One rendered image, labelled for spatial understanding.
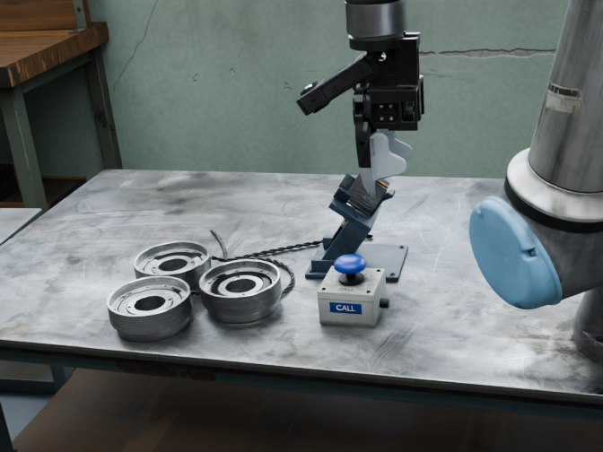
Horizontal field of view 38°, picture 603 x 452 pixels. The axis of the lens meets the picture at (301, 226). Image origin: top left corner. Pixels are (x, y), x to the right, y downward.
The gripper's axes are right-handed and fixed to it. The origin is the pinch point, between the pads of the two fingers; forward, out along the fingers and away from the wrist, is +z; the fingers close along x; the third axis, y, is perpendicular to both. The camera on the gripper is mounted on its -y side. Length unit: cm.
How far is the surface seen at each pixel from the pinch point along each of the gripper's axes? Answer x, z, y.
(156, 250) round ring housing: -4.8, 8.5, -30.2
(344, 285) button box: -15.0, 7.4, -1.0
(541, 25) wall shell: 146, 11, 22
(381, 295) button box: -12.7, 9.8, 3.2
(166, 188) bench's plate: 27, 12, -42
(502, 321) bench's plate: -14.2, 11.9, 17.9
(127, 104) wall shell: 153, 34, -111
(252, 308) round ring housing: -17.6, 9.7, -12.2
